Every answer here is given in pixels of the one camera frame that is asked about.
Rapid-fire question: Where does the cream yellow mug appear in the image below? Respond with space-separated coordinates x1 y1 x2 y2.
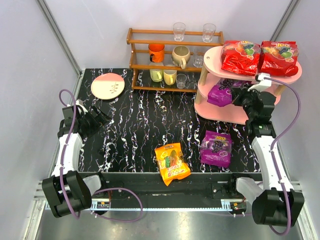
163 69 177 86

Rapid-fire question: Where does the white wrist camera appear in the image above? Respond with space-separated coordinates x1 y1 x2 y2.
247 73 272 92
75 99 85 108

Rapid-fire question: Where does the pink three-tier shelf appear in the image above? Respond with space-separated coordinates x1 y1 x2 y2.
194 45 303 127

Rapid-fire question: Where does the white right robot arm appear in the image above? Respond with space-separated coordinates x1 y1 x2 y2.
231 84 305 228

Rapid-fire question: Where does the pale green mug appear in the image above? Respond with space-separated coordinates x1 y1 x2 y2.
149 69 163 83

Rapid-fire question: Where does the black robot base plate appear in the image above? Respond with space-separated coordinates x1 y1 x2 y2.
96 172 262 197

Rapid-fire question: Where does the clear glass middle shelf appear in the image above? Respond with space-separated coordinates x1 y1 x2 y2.
193 51 204 68

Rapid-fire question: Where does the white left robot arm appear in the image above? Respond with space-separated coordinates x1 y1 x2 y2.
41 101 111 218

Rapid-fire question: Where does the brown wooden cup rack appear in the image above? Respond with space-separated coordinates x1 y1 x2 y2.
126 27 225 92

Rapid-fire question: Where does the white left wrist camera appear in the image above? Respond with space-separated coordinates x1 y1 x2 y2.
75 99 85 108

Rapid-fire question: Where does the purple candy bag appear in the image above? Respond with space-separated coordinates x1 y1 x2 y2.
207 78 248 107
200 130 232 168

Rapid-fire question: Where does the clear glass shelf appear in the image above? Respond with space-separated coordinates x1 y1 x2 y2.
193 51 204 68
176 73 187 89

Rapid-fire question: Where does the clear glass top left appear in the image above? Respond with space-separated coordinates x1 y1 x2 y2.
173 22 186 42

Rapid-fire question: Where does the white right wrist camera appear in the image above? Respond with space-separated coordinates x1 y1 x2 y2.
247 73 272 92

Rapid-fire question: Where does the clear glass top right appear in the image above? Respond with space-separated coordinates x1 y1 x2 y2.
202 23 217 43

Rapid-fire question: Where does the clear glass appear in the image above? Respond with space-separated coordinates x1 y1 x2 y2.
173 22 186 42
202 23 217 43

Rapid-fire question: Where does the red candy bag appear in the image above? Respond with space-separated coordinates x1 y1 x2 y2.
220 40 261 76
258 41 299 77

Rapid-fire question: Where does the orange mug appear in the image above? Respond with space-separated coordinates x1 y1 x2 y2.
148 43 165 63

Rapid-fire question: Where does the beige round mug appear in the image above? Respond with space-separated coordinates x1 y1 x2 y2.
171 45 191 70

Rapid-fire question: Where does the orange candy bag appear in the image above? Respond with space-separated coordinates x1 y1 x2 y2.
154 143 191 187

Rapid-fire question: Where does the pink and cream plate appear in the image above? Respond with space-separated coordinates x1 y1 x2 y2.
90 73 125 100

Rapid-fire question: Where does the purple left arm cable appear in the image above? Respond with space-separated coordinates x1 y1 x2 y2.
57 89 144 223

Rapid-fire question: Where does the clear glass bottom shelf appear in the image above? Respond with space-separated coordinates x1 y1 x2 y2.
176 73 187 89

